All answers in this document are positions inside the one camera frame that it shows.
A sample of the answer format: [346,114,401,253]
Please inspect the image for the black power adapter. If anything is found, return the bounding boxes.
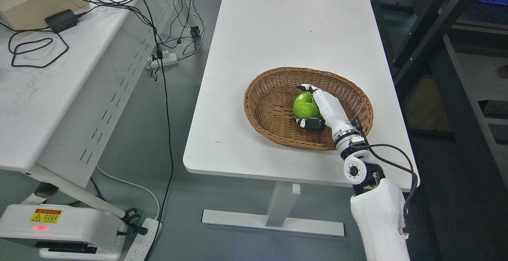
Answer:
[44,9,78,33]

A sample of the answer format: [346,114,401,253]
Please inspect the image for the black metal shelf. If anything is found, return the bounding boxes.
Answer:
[371,0,507,261]

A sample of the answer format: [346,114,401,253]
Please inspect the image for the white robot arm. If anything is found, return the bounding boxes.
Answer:
[333,129,410,261]

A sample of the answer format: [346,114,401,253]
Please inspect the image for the green apple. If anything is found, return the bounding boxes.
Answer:
[293,91,320,119]

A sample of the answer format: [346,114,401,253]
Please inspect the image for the white far power strip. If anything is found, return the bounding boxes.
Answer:
[145,51,178,70]

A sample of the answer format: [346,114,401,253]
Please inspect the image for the white standing desk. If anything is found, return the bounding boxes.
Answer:
[183,0,414,237]

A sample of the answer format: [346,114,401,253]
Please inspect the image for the white floor power strip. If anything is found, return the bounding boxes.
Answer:
[123,218,163,261]

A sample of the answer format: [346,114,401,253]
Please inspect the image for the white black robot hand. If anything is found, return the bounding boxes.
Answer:
[297,84,360,151]

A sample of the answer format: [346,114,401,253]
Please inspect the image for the white box device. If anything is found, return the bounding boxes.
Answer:
[0,204,127,261]

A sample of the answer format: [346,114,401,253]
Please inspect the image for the brown wicker basket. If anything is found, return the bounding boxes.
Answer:
[244,67,374,151]

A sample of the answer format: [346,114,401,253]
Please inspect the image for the long black floor cable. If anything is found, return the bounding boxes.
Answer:
[40,0,175,261]

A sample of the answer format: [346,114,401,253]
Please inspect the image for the white left desk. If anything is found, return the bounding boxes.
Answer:
[1,7,156,218]

